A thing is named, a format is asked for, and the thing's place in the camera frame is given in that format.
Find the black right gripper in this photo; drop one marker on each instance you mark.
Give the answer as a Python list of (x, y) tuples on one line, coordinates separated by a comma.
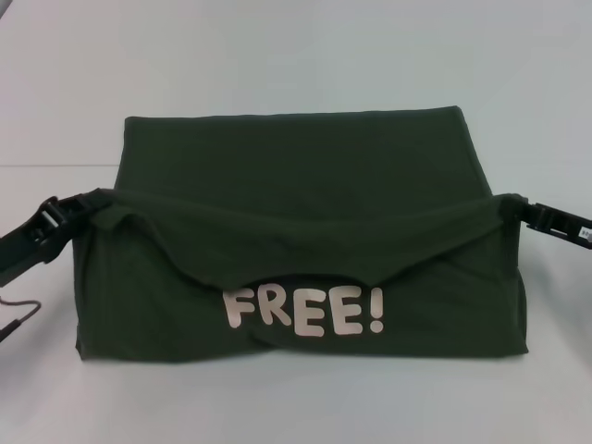
[(564, 226)]

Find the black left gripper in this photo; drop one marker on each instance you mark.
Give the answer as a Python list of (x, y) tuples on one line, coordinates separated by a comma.
[(23, 247)]

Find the dark green shirt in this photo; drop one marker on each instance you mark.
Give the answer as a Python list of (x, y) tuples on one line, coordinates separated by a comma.
[(300, 222)]

